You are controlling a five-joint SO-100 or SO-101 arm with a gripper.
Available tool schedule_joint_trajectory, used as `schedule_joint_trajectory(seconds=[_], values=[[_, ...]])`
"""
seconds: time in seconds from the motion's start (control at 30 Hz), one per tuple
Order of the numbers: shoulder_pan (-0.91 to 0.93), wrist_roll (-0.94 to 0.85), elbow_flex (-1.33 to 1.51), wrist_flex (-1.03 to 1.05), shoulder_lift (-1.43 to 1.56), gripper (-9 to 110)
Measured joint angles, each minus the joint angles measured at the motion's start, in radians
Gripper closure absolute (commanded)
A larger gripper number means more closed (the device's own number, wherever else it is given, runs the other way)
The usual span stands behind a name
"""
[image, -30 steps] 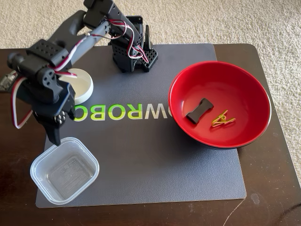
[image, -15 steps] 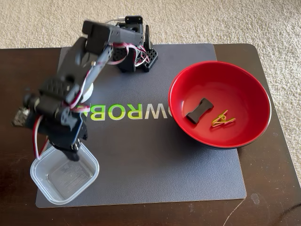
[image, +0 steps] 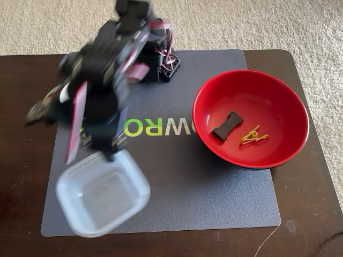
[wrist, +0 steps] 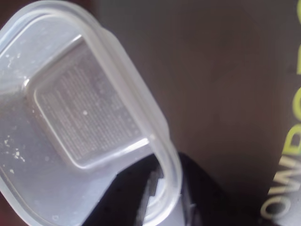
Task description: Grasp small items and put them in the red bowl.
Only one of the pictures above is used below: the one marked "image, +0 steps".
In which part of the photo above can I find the dark blue-black gripper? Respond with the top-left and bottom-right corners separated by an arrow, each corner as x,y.
80,107 -> 129,163

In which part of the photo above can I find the clear plastic container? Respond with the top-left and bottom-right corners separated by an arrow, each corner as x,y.
55,149 -> 151,238

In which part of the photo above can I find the black bow-tie shaped block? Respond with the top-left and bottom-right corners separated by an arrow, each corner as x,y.
211,111 -> 244,142

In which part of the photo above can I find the yellow wire clip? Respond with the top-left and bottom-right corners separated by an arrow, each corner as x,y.
240,124 -> 270,146

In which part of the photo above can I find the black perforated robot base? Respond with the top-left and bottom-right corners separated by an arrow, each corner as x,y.
139,18 -> 181,83

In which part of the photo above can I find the red bowl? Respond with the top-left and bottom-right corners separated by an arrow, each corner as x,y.
191,69 -> 310,171

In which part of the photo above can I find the grey mat with ROBO print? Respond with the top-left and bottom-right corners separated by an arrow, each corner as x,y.
40,49 -> 281,238

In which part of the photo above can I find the red white gripper servo cable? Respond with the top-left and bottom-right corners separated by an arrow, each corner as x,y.
65,80 -> 88,164

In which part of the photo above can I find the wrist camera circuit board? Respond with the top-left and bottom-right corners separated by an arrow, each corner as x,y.
25,100 -> 56,126

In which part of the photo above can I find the red white base servo cable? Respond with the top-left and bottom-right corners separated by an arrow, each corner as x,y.
155,20 -> 175,72

